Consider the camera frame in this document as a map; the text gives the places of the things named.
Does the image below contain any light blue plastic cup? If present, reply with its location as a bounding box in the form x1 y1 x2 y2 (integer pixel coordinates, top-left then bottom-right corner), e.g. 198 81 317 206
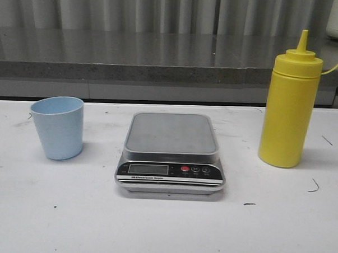
30 96 84 161

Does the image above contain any yellow squeeze bottle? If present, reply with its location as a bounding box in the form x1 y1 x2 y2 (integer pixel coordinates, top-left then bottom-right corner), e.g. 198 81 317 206
258 30 325 168

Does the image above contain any silver digital kitchen scale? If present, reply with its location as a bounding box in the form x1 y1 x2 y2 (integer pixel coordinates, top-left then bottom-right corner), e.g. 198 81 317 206
114 112 226 195

